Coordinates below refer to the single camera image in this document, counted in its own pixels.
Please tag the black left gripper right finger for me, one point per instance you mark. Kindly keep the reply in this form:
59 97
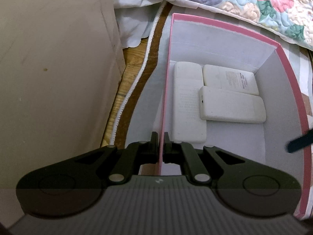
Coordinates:
243 185

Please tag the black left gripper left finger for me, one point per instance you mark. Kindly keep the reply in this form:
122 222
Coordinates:
74 185

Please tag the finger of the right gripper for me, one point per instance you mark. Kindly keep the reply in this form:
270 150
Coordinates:
300 143

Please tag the pink cardboard box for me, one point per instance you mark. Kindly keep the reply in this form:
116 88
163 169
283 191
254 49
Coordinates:
207 41

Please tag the white power bank with text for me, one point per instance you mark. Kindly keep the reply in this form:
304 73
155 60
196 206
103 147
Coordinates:
230 79

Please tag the beige cardboard panel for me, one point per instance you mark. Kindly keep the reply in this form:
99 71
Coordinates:
61 63

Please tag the white bed sheet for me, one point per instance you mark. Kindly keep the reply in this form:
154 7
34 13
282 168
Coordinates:
135 18

